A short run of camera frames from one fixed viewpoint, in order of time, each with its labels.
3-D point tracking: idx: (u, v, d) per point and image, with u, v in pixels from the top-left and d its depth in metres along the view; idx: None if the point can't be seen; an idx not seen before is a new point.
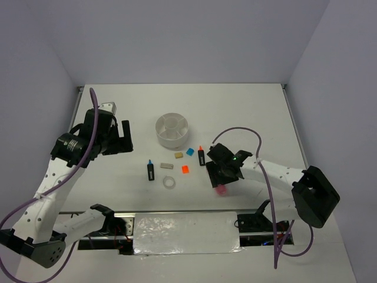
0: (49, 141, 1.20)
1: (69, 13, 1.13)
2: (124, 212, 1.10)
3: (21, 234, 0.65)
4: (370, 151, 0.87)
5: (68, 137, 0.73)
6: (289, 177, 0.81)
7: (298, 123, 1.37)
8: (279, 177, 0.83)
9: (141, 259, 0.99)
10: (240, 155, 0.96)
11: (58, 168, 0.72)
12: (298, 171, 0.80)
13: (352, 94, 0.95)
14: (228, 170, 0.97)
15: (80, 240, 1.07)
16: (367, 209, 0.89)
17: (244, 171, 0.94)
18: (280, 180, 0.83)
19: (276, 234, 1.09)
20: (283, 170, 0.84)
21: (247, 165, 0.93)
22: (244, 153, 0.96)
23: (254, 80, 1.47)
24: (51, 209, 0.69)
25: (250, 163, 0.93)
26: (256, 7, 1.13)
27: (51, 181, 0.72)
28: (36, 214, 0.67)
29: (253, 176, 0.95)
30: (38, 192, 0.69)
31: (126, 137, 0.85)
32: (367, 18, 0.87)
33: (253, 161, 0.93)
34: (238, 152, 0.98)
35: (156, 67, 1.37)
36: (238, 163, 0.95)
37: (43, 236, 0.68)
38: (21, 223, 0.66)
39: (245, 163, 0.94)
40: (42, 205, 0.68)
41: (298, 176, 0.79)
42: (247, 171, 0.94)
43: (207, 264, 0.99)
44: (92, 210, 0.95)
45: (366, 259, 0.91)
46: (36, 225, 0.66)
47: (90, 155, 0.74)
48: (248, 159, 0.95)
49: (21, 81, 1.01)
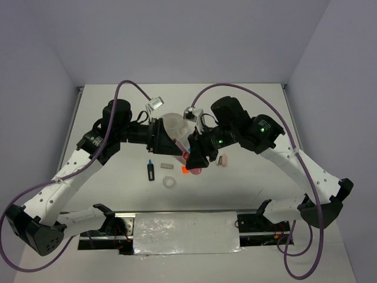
0: (49, 141, 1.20)
1: (69, 12, 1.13)
2: (125, 212, 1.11)
3: (30, 211, 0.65)
4: (370, 151, 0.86)
5: (93, 133, 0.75)
6: (327, 186, 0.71)
7: (298, 122, 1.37)
8: (317, 181, 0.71)
9: (141, 259, 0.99)
10: (270, 128, 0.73)
11: (80, 158, 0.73)
12: (335, 181, 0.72)
13: (352, 93, 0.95)
14: (247, 143, 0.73)
15: (80, 240, 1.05)
16: (367, 209, 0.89)
17: (268, 151, 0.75)
18: (316, 185, 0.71)
19: (276, 234, 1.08)
20: (320, 175, 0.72)
21: (279, 148, 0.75)
22: (275, 125, 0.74)
23: (254, 80, 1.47)
24: (65, 194, 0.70)
25: (283, 148, 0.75)
26: (257, 7, 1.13)
27: (70, 167, 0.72)
28: (50, 195, 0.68)
29: (273, 158, 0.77)
30: (57, 175, 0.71)
31: (155, 137, 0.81)
32: (367, 16, 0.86)
33: (287, 147, 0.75)
34: (266, 120, 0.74)
35: (156, 66, 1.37)
36: (265, 138, 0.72)
37: (49, 219, 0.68)
38: (33, 201, 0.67)
39: (277, 144, 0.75)
40: (58, 188, 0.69)
41: (336, 190, 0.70)
42: (275, 154, 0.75)
43: (207, 263, 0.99)
44: (95, 208, 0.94)
45: (366, 259, 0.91)
46: (48, 207, 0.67)
47: (109, 152, 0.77)
48: (280, 138, 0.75)
49: (21, 81, 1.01)
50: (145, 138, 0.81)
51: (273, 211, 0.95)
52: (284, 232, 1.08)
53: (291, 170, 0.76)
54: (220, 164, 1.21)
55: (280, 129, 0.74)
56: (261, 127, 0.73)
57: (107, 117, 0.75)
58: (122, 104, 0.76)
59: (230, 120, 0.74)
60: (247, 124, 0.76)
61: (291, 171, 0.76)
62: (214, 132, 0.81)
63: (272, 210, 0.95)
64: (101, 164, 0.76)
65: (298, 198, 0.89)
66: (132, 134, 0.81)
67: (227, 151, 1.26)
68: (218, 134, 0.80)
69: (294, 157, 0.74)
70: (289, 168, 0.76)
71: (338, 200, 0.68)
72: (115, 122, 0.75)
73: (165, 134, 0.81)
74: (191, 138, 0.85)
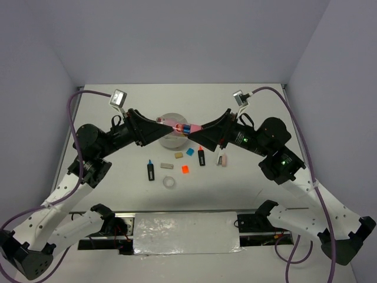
0: (48, 142, 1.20)
1: (69, 13, 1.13)
2: (125, 212, 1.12)
3: (20, 237, 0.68)
4: (370, 152, 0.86)
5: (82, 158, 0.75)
6: (346, 222, 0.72)
7: (298, 122, 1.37)
8: (335, 217, 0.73)
9: (141, 259, 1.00)
10: (291, 162, 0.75)
11: (70, 183, 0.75)
12: (356, 218, 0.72)
13: (353, 94, 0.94)
14: (268, 172, 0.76)
15: (80, 240, 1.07)
16: (367, 210, 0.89)
17: (288, 182, 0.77)
18: (334, 220, 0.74)
19: (276, 234, 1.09)
20: (340, 211, 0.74)
21: (298, 181, 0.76)
22: (296, 160, 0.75)
23: (254, 80, 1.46)
24: (53, 219, 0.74)
25: (303, 181, 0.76)
26: (257, 6, 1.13)
27: (61, 192, 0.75)
28: (40, 220, 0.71)
29: (291, 189, 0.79)
30: (47, 200, 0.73)
31: (135, 130, 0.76)
32: (367, 16, 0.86)
33: (307, 180, 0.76)
34: (288, 153, 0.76)
35: (156, 66, 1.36)
36: (285, 171, 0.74)
37: (39, 243, 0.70)
38: (23, 227, 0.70)
39: (297, 175, 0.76)
40: (48, 213, 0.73)
41: (356, 227, 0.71)
42: (294, 186, 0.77)
43: (207, 264, 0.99)
44: (92, 212, 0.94)
45: (366, 260, 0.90)
46: (36, 232, 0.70)
47: (101, 175, 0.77)
48: (300, 172, 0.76)
49: (20, 82, 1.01)
50: (128, 135, 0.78)
51: (280, 219, 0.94)
52: (284, 232, 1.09)
53: (309, 201, 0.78)
54: (220, 164, 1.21)
55: (302, 164, 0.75)
56: (282, 160, 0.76)
57: None
58: (84, 128, 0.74)
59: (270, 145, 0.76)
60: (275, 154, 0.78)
61: (310, 203, 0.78)
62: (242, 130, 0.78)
63: (282, 220, 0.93)
64: (91, 187, 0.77)
65: (317, 221, 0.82)
66: (115, 138, 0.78)
67: (227, 151, 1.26)
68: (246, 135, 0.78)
69: (313, 191, 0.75)
70: (307, 200, 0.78)
71: (358, 237, 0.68)
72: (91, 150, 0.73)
73: (144, 121, 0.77)
74: (230, 117, 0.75)
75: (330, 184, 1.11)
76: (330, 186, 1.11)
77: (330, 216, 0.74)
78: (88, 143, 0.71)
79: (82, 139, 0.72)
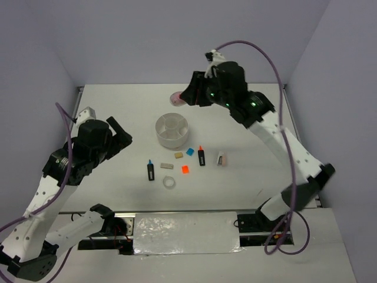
0: (47, 142, 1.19)
1: (70, 13, 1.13)
2: (125, 212, 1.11)
3: (9, 250, 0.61)
4: (370, 151, 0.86)
5: (61, 153, 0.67)
6: (307, 166, 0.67)
7: (298, 122, 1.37)
8: (297, 160, 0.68)
9: (141, 259, 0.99)
10: (261, 105, 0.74)
11: (49, 187, 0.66)
12: (317, 164, 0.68)
13: (353, 92, 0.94)
14: (237, 116, 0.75)
15: (81, 240, 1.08)
16: (367, 210, 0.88)
17: (255, 126, 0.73)
18: (296, 164, 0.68)
19: (276, 234, 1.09)
20: (303, 156, 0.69)
21: (266, 124, 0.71)
22: (267, 104, 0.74)
23: (254, 80, 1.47)
24: (41, 227, 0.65)
25: (270, 124, 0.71)
26: (257, 7, 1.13)
27: (40, 198, 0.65)
28: (25, 232, 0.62)
29: (259, 133, 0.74)
30: (27, 210, 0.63)
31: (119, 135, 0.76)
32: (368, 17, 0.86)
33: (275, 124, 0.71)
34: (258, 97, 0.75)
35: (156, 66, 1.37)
36: (255, 112, 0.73)
37: (32, 253, 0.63)
38: (9, 240, 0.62)
39: (265, 118, 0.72)
40: (30, 224, 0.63)
41: (317, 171, 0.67)
42: (261, 128, 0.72)
43: (207, 264, 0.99)
44: (91, 212, 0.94)
45: (367, 260, 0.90)
46: (24, 244, 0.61)
47: (82, 172, 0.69)
48: (269, 115, 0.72)
49: (21, 82, 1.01)
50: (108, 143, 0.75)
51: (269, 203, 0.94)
52: (284, 232, 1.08)
53: (274, 147, 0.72)
54: (220, 164, 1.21)
55: (272, 108, 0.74)
56: (252, 102, 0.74)
57: (80, 134, 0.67)
58: (94, 122, 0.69)
59: (228, 87, 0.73)
60: (241, 96, 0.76)
61: (275, 147, 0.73)
62: (211, 84, 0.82)
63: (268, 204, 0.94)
64: (75, 184, 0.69)
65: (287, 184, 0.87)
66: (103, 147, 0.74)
67: (227, 151, 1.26)
68: (213, 88, 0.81)
69: (280, 134, 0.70)
70: (273, 144, 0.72)
71: (316, 181, 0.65)
72: (91, 141, 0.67)
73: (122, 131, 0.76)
74: (196, 73, 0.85)
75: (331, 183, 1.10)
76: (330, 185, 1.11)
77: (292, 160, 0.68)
78: (94, 126, 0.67)
79: (88, 125, 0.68)
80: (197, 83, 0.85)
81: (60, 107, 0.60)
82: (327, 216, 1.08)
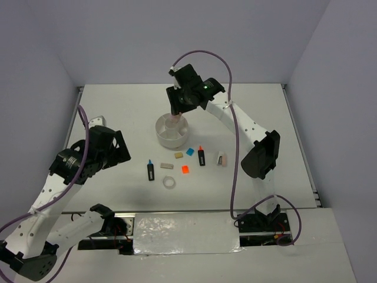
0: (48, 142, 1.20)
1: (69, 13, 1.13)
2: (125, 212, 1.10)
3: (12, 246, 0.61)
4: (370, 152, 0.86)
5: (69, 153, 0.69)
6: (253, 133, 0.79)
7: (298, 122, 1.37)
8: (244, 129, 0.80)
9: (141, 259, 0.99)
10: (213, 86, 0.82)
11: (55, 184, 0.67)
12: (262, 131, 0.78)
13: (352, 93, 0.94)
14: (193, 98, 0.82)
15: (81, 240, 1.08)
16: (366, 210, 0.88)
17: (209, 104, 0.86)
18: (244, 132, 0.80)
19: (276, 234, 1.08)
20: (249, 125, 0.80)
21: (217, 102, 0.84)
22: (217, 85, 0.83)
23: (254, 80, 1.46)
24: (45, 224, 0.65)
25: (221, 102, 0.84)
26: (257, 7, 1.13)
27: (46, 196, 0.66)
28: (29, 228, 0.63)
29: (214, 112, 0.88)
30: (33, 207, 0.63)
31: (121, 147, 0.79)
32: (367, 17, 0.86)
33: (224, 101, 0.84)
34: (211, 82, 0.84)
35: (156, 66, 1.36)
36: (208, 93, 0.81)
37: (34, 249, 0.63)
38: (13, 236, 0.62)
39: (216, 98, 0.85)
40: (35, 221, 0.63)
41: (261, 137, 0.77)
42: (214, 107, 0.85)
43: (207, 264, 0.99)
44: (91, 212, 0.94)
45: (366, 260, 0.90)
46: (27, 240, 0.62)
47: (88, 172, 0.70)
48: (218, 95, 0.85)
49: (21, 82, 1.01)
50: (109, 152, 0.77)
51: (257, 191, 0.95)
52: (284, 232, 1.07)
53: (228, 121, 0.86)
54: (220, 164, 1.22)
55: (222, 89, 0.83)
56: (204, 85, 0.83)
57: None
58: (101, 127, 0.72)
59: (184, 82, 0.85)
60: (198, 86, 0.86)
61: (227, 121, 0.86)
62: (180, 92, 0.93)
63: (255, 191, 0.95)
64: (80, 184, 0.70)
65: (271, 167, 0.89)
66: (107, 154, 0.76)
67: (227, 151, 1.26)
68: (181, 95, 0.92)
69: (229, 109, 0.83)
70: (225, 118, 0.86)
71: (261, 144, 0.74)
72: (98, 141, 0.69)
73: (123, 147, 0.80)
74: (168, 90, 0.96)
75: (330, 183, 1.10)
76: (330, 185, 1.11)
77: (241, 129, 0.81)
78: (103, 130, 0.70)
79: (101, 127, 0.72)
80: (174, 99, 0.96)
81: (82, 108, 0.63)
82: (327, 216, 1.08)
